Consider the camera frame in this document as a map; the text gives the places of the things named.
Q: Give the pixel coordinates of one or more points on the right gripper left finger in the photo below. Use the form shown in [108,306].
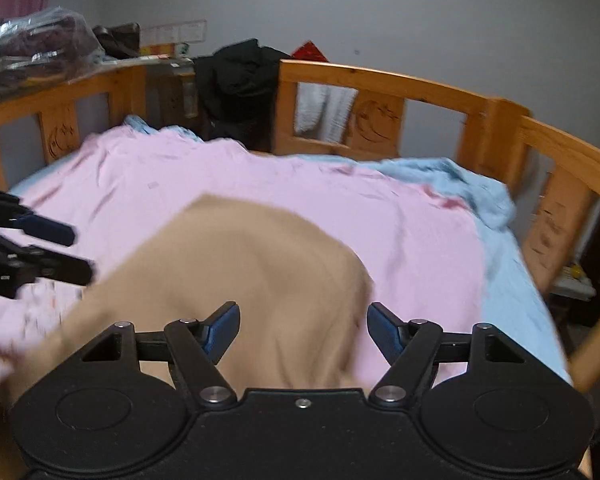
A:
[191,348]

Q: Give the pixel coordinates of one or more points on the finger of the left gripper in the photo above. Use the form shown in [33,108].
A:
[59,267]
[44,229]

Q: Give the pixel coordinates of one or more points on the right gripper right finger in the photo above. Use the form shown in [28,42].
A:
[415,349]

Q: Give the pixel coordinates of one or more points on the tan khaki jacket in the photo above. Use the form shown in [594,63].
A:
[301,293]

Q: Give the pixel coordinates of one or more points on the clear plastic bag of clothes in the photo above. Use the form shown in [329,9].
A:
[53,44]

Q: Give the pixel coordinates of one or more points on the black clothes pile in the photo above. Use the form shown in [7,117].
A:
[236,90]

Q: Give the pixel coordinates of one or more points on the pink floral quilt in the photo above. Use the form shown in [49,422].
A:
[176,227]

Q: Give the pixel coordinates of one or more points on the light blue bed sheet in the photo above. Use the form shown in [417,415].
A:
[505,239]

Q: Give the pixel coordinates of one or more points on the dark brown bag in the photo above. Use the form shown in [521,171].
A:
[119,42]

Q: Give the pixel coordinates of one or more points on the grey white striped cloth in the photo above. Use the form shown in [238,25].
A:
[322,111]

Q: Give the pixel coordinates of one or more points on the red paper decoration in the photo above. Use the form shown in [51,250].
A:
[309,52]

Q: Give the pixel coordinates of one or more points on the wooden bed frame rail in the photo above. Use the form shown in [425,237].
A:
[479,420]

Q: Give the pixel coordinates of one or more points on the wall paper chart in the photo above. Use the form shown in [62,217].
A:
[175,33]

